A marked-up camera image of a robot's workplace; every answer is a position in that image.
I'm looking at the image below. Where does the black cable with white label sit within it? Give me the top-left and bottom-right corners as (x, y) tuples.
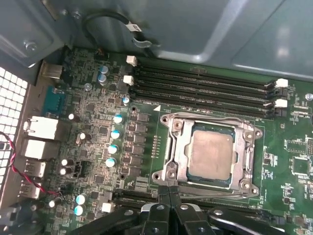
(81, 10), (154, 49)

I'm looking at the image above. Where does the blue serial port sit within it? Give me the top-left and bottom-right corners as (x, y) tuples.
(42, 85), (67, 117)

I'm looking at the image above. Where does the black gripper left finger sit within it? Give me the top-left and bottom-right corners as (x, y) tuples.
(70, 187), (170, 235)

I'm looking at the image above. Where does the red and black twisted wire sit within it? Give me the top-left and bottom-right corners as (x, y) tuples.
(0, 132), (61, 197)

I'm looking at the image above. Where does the black and grey PC case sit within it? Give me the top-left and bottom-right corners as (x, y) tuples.
(0, 0), (313, 221)

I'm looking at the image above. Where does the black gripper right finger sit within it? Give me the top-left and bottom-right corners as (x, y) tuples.
(169, 187), (287, 235)

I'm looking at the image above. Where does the silver USB port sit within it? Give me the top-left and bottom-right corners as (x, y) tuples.
(23, 158), (47, 177)
(19, 180), (42, 199)

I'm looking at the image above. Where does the silver-topped CPU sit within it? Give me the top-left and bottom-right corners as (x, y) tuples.
(185, 121), (238, 190)

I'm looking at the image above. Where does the metal socket cover frame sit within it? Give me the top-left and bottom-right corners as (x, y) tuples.
(171, 117), (256, 194)

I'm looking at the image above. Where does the silver ethernet port block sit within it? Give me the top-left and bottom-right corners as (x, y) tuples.
(23, 115), (60, 141)

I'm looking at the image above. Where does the RAM slot with white clips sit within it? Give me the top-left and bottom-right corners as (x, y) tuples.
(126, 55), (289, 89)
(101, 197), (152, 213)
(123, 74), (289, 109)

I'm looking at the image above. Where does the green motherboard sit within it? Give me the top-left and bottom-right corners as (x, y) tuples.
(36, 46), (313, 235)

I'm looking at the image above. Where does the CPU socket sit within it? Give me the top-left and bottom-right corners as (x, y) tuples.
(151, 111), (264, 199)

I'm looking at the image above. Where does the thin metal locking lever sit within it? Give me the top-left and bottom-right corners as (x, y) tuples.
(168, 112), (256, 134)
(171, 186), (248, 198)

